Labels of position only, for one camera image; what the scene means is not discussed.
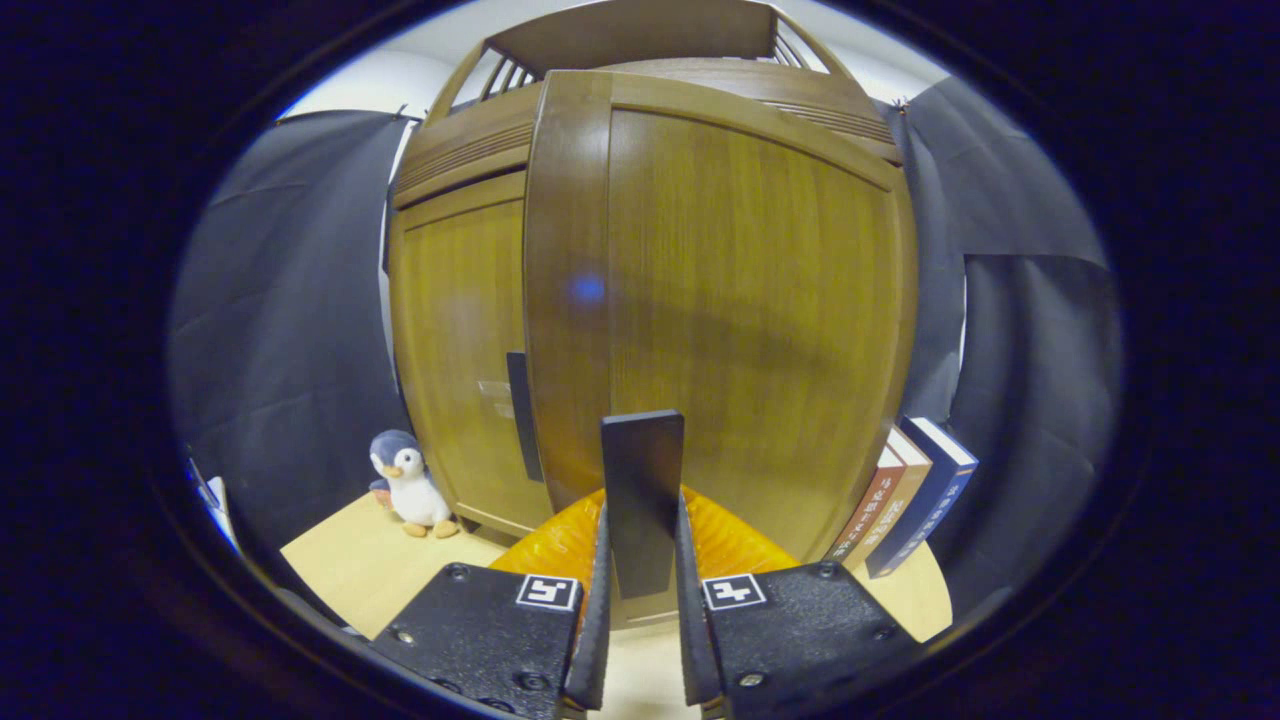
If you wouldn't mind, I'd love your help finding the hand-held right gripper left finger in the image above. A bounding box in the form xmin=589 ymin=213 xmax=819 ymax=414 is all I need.
xmin=368 ymin=488 xmax=613 ymax=720

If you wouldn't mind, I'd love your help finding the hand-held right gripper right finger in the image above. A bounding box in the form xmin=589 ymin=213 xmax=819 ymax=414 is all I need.
xmin=673 ymin=487 xmax=926 ymax=720

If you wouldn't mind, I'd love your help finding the black door handle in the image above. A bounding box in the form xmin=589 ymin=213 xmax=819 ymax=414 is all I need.
xmin=600 ymin=410 xmax=686 ymax=601
xmin=505 ymin=350 xmax=546 ymax=484

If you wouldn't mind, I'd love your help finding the wooden shoe cabinet door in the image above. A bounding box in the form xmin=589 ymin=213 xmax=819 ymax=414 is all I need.
xmin=522 ymin=68 xmax=919 ymax=626
xmin=388 ymin=170 xmax=556 ymax=541

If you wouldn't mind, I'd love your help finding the wooden double-door shoe cabinet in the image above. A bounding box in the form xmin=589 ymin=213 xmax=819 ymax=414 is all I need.
xmin=385 ymin=0 xmax=921 ymax=631

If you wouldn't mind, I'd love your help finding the brown book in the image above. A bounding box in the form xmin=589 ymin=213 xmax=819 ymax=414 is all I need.
xmin=825 ymin=428 xmax=933 ymax=573

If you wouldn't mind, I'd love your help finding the penguin plush toy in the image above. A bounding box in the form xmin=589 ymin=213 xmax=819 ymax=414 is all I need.
xmin=368 ymin=430 xmax=461 ymax=539

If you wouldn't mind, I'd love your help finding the blue book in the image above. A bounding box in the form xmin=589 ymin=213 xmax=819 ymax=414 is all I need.
xmin=865 ymin=415 xmax=979 ymax=579

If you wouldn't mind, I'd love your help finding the black backdrop cloth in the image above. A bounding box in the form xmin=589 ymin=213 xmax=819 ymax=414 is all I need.
xmin=168 ymin=75 xmax=1126 ymax=621

